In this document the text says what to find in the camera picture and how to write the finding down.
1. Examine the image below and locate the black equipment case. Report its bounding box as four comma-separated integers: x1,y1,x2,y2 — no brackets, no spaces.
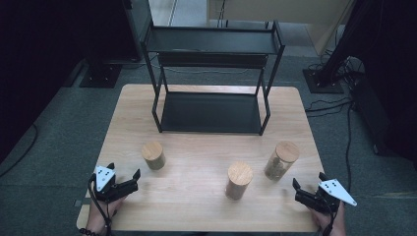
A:
349,74,417,162

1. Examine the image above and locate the short glass jar wooden lid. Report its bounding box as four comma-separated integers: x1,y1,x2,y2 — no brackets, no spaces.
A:
141,141,167,171

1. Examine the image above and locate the tangle of black cables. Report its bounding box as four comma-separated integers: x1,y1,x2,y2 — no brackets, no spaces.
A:
308,48,366,87

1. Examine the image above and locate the hand-held gripper black cable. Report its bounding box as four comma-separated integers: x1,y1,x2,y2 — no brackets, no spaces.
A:
87,173,114,236
323,201,340,236

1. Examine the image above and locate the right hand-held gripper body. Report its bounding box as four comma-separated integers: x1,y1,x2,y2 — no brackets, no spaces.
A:
309,178,358,215

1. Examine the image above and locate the left hand-held gripper black cable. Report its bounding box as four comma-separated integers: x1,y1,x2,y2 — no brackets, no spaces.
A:
87,173,114,236

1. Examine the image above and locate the right hand-held gripper black cable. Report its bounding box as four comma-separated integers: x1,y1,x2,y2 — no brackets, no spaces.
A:
323,201,340,236

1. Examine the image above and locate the black hanging cable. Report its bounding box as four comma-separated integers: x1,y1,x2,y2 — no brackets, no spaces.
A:
217,0,228,29

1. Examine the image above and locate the beige-filled jar wooden lid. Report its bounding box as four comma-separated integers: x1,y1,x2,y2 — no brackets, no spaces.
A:
224,160,255,202

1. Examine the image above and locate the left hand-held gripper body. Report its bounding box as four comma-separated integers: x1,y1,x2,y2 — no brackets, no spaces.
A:
88,164,124,204

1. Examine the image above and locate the black bead bracelet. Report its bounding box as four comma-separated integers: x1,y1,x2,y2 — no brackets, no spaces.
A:
78,227,101,236

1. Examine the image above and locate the person's right hand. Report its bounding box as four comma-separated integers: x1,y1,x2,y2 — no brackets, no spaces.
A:
309,202,347,236

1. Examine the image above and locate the person's left hand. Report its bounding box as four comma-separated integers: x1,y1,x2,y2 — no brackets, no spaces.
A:
86,196,127,236

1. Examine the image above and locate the black stand base plate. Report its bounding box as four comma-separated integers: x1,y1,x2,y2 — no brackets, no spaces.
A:
79,63,123,89
302,67,345,95

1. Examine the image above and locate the dark curtain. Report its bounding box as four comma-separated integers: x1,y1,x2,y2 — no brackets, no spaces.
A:
0,0,132,161

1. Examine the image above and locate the black metal two-tier shelf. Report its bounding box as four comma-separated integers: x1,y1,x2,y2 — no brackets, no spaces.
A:
141,20,286,137

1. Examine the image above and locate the black leaning stand pole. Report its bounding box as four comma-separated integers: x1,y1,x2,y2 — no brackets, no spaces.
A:
316,0,372,87

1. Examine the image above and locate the black floor cable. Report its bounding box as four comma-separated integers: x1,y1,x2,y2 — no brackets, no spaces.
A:
306,103,354,118
0,123,39,178
304,96,354,113
344,104,354,195

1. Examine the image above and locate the dark metal cabinet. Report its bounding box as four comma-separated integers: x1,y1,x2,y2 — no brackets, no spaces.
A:
122,0,153,63

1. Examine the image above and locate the tall glass jar wooden lid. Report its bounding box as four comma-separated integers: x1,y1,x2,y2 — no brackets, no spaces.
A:
264,140,301,182

